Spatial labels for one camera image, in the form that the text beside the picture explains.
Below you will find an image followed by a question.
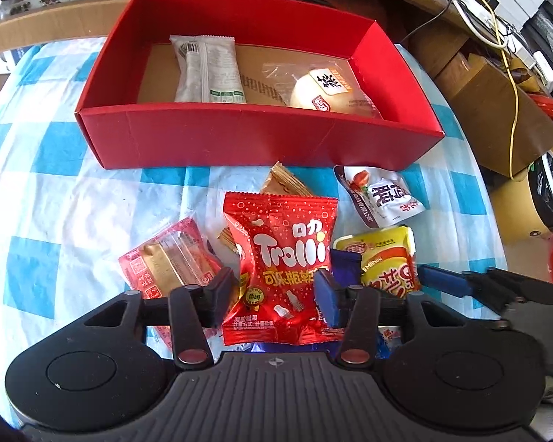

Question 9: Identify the clear bun packet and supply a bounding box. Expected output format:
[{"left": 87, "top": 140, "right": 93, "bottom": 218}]
[{"left": 262, "top": 60, "right": 382, "bottom": 118}]

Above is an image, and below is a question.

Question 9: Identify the blue sausage packet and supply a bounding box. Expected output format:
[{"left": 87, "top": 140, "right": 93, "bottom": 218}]
[{"left": 253, "top": 327, "right": 393, "bottom": 361}]

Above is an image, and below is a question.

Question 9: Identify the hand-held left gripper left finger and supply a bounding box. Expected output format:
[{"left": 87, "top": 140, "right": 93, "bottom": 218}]
[{"left": 80, "top": 267, "right": 236, "bottom": 371}]

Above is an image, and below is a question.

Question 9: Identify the blue white checked tablecloth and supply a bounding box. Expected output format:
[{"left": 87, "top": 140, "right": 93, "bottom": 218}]
[{"left": 0, "top": 41, "right": 510, "bottom": 424}]

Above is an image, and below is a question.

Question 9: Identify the grey white snack packet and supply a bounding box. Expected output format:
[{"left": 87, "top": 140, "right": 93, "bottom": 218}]
[{"left": 170, "top": 35, "right": 248, "bottom": 103}]

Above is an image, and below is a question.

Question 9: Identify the red cardboard box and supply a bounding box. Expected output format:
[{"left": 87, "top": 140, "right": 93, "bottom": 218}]
[{"left": 75, "top": 0, "right": 445, "bottom": 169}]

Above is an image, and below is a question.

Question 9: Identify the white snack packet red print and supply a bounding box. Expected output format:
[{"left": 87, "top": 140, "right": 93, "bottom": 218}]
[{"left": 334, "top": 166, "right": 427, "bottom": 230}]

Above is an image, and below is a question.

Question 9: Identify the small orange striped packet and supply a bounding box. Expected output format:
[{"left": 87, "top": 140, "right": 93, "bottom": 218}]
[{"left": 218, "top": 228, "right": 241, "bottom": 259}]

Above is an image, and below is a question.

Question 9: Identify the round bin with black bag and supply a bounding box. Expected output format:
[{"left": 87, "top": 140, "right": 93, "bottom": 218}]
[{"left": 490, "top": 150, "right": 553, "bottom": 246}]

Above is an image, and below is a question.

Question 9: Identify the white power strip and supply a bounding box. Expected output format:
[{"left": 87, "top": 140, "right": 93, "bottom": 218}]
[{"left": 458, "top": 0, "right": 553, "bottom": 89}]

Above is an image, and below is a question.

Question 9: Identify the brown snack packet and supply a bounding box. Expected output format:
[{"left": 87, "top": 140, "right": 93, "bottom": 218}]
[{"left": 259, "top": 161, "right": 315, "bottom": 197}]

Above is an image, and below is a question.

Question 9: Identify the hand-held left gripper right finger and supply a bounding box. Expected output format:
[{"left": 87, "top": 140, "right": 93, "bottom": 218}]
[{"left": 314, "top": 269, "right": 462, "bottom": 368}]

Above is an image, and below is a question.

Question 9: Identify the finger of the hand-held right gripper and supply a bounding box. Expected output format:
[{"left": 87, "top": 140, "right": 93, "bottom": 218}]
[
  {"left": 417, "top": 264, "right": 512, "bottom": 316},
  {"left": 486, "top": 267, "right": 553, "bottom": 305}
]

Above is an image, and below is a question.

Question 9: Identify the red gummy candy packet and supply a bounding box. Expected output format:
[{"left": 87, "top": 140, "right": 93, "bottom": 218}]
[{"left": 221, "top": 192, "right": 339, "bottom": 346}]

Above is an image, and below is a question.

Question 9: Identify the black cable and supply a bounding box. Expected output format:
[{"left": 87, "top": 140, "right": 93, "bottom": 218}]
[{"left": 399, "top": 0, "right": 459, "bottom": 46}]

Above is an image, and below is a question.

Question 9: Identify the yellow cable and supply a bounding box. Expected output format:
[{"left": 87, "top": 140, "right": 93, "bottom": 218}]
[{"left": 432, "top": 0, "right": 522, "bottom": 181}]

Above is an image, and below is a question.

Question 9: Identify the brown cardboard box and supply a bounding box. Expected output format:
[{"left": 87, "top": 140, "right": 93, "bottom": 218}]
[{"left": 435, "top": 53, "right": 553, "bottom": 178}]

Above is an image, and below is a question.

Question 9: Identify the yellow snack packet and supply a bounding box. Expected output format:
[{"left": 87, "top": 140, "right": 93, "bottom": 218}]
[{"left": 333, "top": 225, "right": 420, "bottom": 296}]

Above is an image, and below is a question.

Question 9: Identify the dark blue snack packet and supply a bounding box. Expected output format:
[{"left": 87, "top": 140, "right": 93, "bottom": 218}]
[{"left": 330, "top": 249, "right": 362, "bottom": 288}]

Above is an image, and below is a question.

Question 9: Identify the red gold snack packet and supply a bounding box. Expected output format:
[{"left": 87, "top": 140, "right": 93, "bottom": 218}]
[{"left": 119, "top": 218, "right": 224, "bottom": 360}]

